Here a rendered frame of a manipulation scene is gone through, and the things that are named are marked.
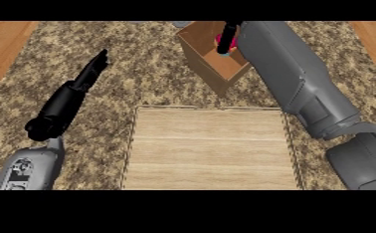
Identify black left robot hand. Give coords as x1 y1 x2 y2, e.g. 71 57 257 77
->
24 48 111 142

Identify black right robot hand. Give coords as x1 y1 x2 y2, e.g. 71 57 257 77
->
216 21 244 56

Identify pink cupcake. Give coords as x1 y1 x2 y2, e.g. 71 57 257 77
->
215 33 241 58

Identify brown cardboard box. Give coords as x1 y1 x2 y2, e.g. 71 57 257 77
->
176 21 253 96

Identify pale wooden tray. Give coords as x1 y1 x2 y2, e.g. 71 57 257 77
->
120 105 306 191

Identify grey object at edge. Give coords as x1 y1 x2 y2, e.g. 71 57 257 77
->
170 21 194 29

